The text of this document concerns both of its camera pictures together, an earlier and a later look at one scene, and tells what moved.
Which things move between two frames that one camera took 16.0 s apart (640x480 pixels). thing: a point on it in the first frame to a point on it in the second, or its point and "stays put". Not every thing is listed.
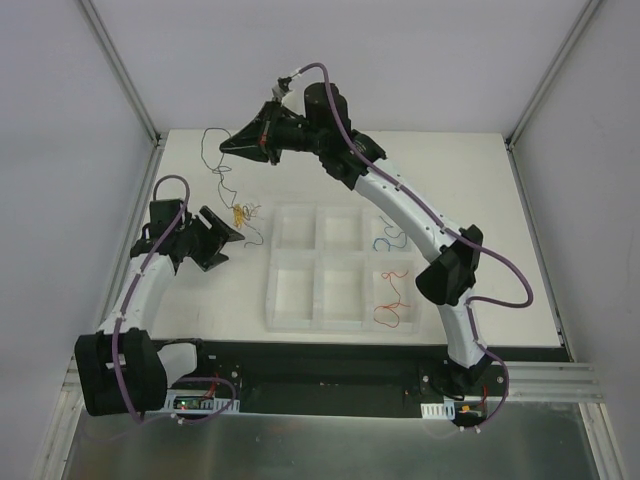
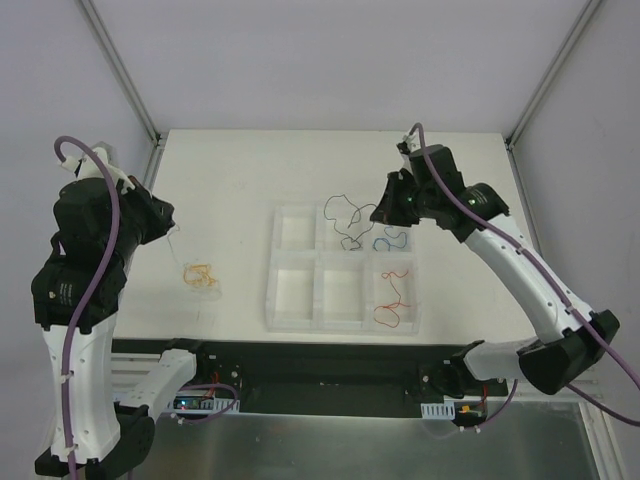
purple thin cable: x=219 y=184 to x=358 y=237
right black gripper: x=270 y=136 to x=392 y=201
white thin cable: x=253 y=213 to x=183 y=264
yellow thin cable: x=237 y=215 to x=203 y=268
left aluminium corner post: x=123 y=77 stays put
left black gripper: x=206 y=242 to x=155 y=216
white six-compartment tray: x=340 y=268 stays put
